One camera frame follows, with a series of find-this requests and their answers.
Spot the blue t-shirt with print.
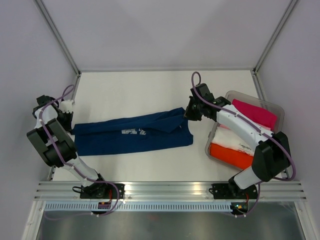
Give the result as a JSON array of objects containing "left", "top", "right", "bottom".
[{"left": 72, "top": 107, "right": 194, "bottom": 156}]

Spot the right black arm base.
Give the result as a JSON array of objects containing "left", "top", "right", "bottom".
[{"left": 208, "top": 183, "right": 258, "bottom": 200}]

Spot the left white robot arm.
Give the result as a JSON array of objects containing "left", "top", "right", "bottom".
[{"left": 26, "top": 95, "right": 109, "bottom": 199}]

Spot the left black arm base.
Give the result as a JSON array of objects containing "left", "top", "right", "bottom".
[{"left": 72, "top": 183, "right": 118, "bottom": 200}]

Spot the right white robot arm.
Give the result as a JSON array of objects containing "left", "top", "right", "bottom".
[{"left": 184, "top": 83, "right": 292, "bottom": 198}]

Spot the white folded t-shirt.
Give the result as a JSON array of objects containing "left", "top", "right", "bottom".
[{"left": 211, "top": 126, "right": 254, "bottom": 156}]

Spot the clear plastic storage bin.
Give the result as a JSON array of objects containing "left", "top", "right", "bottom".
[{"left": 205, "top": 90, "right": 285, "bottom": 170}]

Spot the magenta folded t-shirt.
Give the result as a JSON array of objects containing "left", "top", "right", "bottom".
[{"left": 232, "top": 99, "right": 277, "bottom": 131}]

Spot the orange folded t-shirt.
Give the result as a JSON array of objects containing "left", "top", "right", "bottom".
[{"left": 209, "top": 143, "right": 253, "bottom": 170}]

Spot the light pink folded t-shirt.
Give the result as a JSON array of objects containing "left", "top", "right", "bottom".
[{"left": 219, "top": 124, "right": 271, "bottom": 131}]

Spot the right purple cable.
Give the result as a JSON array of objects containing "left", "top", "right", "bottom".
[{"left": 190, "top": 71, "right": 298, "bottom": 218}]

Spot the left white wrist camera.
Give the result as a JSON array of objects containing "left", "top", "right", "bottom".
[{"left": 59, "top": 99, "right": 75, "bottom": 114}]

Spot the aluminium front rail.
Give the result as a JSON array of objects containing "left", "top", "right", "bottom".
[{"left": 33, "top": 181, "right": 307, "bottom": 202}]

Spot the right aluminium frame post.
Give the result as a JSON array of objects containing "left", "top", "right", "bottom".
[{"left": 251, "top": 0, "right": 299, "bottom": 75}]

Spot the aluminium frame post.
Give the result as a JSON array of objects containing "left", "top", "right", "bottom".
[
  {"left": 33, "top": 0, "right": 81, "bottom": 76},
  {"left": 251, "top": 0, "right": 299, "bottom": 75}
]

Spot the white slotted cable duct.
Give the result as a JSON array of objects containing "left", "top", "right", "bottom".
[{"left": 44, "top": 201, "right": 232, "bottom": 212}]

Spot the left aluminium frame post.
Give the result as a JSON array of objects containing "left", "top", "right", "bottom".
[{"left": 33, "top": 0, "right": 81, "bottom": 76}]

